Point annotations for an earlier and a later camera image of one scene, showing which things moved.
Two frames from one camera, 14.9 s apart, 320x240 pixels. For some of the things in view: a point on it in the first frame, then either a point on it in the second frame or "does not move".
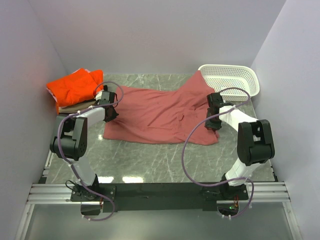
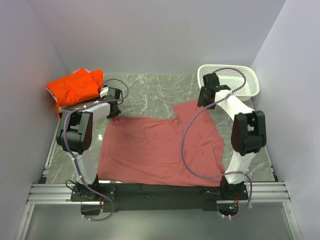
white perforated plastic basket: (222, 76) does not move
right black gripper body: (213, 123) to (202, 101)
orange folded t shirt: (79, 86) does not move
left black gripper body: (114, 115) does not move
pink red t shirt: (177, 116) to (147, 150)
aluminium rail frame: (272, 190) does not move
